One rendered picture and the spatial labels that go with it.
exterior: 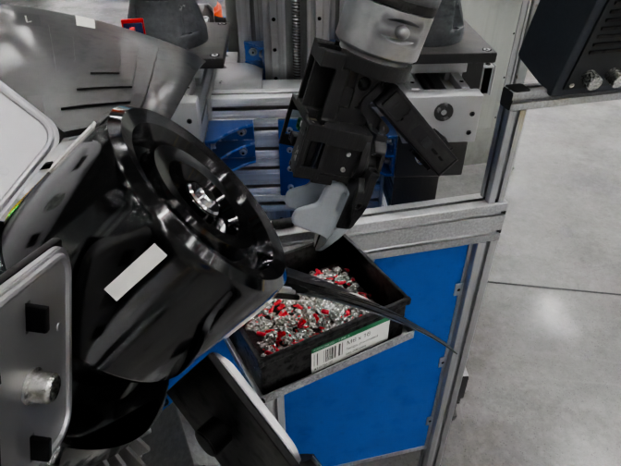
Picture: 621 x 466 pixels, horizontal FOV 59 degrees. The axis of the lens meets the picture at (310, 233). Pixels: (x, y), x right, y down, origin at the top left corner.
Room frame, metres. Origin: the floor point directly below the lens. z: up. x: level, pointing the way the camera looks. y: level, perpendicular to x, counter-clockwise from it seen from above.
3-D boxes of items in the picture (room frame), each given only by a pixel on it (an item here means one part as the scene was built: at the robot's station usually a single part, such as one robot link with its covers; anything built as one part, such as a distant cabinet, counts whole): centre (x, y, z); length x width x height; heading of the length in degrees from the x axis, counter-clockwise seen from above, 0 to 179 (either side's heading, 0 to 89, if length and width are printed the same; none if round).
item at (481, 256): (0.78, -0.31, 0.39); 0.04 x 0.04 x 0.78; 13
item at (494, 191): (0.78, -0.31, 0.96); 0.03 x 0.03 x 0.20; 13
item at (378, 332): (0.53, 0.00, 0.85); 0.22 x 0.17 x 0.07; 119
